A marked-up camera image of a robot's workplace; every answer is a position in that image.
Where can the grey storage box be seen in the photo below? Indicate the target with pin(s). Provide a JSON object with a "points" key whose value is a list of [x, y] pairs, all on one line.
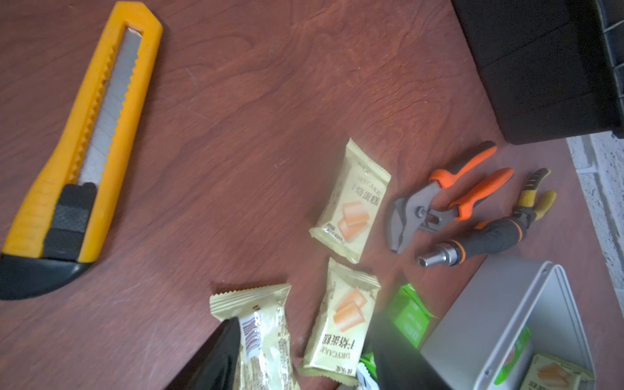
{"points": [[469, 346]]}

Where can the white cookie packet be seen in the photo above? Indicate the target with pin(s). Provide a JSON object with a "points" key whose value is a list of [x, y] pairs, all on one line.
{"points": [[366, 382], [549, 372]]}

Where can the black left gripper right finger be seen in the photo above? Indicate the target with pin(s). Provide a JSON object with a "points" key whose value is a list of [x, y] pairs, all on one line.
{"points": [[399, 365]]}

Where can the yellow handled small pliers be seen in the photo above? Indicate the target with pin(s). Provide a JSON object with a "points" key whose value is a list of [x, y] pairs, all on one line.
{"points": [[529, 208]]}

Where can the green cookie packet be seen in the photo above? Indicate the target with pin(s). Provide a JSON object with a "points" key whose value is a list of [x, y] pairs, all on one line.
{"points": [[409, 314], [511, 362], [367, 362]]}

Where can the pale yellow cookie packet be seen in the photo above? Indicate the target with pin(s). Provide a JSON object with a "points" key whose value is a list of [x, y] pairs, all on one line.
{"points": [[264, 360], [338, 336], [346, 221]]}

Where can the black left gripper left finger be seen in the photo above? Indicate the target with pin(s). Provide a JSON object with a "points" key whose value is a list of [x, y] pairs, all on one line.
{"points": [[214, 365]]}

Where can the black toolbox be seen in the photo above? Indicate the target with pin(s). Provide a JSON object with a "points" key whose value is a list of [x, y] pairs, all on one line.
{"points": [[551, 69]]}

